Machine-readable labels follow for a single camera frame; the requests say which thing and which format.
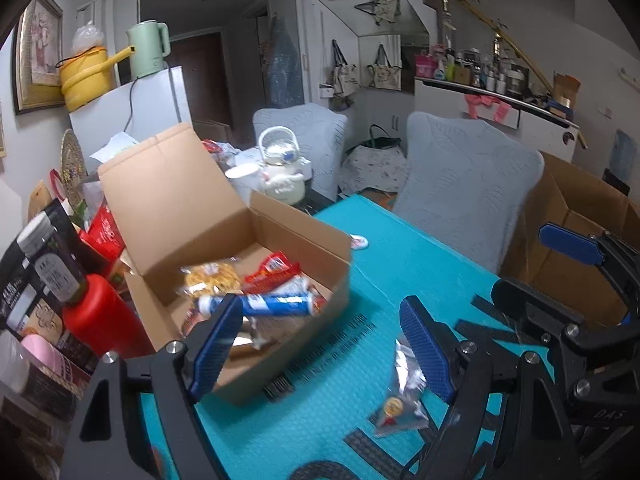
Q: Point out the grey covered chair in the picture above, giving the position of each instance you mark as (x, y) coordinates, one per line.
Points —
(465, 185)
(310, 135)

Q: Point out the blue white biscuit tube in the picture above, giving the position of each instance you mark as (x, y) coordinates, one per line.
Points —
(270, 305)

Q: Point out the clear foil snack packet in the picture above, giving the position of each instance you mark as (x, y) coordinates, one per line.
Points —
(400, 405)

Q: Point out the black printed package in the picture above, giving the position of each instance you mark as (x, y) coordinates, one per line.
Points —
(25, 305)

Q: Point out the pink bow decoration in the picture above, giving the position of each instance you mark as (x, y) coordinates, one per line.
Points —
(487, 105)

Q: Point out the yellow enamel pot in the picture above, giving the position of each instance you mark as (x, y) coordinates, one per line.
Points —
(85, 80)

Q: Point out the teal printed bubble mat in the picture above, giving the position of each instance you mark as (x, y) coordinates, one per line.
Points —
(400, 270)

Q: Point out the beige tote bag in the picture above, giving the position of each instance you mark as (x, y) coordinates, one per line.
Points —
(382, 72)
(345, 77)

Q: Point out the gold framed picture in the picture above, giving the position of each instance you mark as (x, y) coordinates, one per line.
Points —
(37, 50)

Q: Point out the red plastic bottle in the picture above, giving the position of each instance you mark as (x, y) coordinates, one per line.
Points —
(105, 315)

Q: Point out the pink cylinder container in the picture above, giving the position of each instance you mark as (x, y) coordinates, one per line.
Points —
(45, 355)

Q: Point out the beige paper bag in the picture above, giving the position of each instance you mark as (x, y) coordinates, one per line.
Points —
(39, 200)

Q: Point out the white flat box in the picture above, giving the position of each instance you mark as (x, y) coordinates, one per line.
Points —
(306, 165)

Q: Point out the light green electric kettle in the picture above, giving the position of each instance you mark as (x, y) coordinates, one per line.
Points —
(147, 50)

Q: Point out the dark jar with label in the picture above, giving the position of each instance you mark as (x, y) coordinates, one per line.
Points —
(55, 260)

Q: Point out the long red snack packet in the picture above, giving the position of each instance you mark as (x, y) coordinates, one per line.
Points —
(272, 270)

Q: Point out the large brown cardboard box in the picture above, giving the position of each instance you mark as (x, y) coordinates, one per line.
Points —
(570, 195)

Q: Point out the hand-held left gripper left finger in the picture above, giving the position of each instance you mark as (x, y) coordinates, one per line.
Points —
(212, 350)

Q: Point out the yellow noodle snack bag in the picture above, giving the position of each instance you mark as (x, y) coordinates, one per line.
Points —
(210, 280)

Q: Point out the group of bottles and jars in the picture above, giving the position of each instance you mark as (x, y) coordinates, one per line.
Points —
(470, 70)

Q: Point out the red gift box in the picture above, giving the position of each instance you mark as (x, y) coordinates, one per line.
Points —
(107, 232)

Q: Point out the small open cardboard box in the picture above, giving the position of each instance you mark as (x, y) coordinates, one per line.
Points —
(565, 90)

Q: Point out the small round badge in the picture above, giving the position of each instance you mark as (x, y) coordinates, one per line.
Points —
(359, 242)

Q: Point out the white cabinet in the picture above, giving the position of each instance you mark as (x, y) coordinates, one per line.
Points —
(440, 95)

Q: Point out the dark wooden door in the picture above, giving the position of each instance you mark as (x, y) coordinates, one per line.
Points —
(200, 75)

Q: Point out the round woven mat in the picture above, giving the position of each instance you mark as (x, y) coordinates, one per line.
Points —
(72, 165)

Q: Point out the white fridge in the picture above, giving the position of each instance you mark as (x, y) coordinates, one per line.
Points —
(145, 105)

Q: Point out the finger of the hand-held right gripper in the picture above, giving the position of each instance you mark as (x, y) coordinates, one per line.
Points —
(535, 307)
(570, 245)

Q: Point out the clear plastic bag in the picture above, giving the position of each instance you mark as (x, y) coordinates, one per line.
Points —
(87, 37)

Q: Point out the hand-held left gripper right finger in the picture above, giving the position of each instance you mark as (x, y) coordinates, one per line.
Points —
(427, 345)

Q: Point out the blue water jug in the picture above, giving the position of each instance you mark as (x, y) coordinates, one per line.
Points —
(622, 152)

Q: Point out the floral cloth bag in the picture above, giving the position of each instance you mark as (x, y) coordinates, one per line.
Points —
(372, 167)

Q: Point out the dark green bag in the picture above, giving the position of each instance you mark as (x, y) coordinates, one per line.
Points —
(382, 137)

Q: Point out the white paper sheet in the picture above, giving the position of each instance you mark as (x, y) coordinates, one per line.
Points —
(117, 145)

